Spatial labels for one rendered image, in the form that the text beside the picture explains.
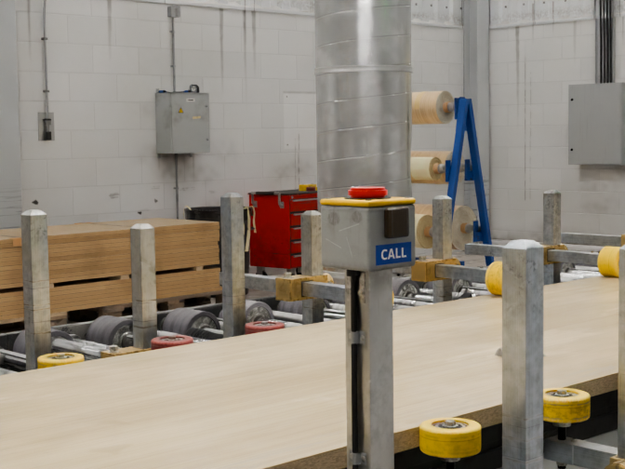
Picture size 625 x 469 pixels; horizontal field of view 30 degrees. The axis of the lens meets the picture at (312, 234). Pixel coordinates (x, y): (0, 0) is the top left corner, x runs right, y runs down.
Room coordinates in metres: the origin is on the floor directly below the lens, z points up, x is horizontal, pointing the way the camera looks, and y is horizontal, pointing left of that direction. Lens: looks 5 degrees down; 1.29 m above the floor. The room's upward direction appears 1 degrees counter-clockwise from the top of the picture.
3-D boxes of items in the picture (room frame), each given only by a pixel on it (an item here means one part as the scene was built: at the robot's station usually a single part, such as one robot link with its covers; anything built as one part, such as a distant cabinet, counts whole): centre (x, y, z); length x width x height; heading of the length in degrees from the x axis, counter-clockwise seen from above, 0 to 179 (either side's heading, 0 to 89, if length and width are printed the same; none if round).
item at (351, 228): (1.18, -0.06, 1.18); 0.07 x 0.07 x 0.08; 43
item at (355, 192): (1.18, -0.06, 1.22); 0.04 x 0.04 x 0.02
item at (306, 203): (10.19, 0.16, 0.41); 0.76 x 0.48 x 0.81; 141
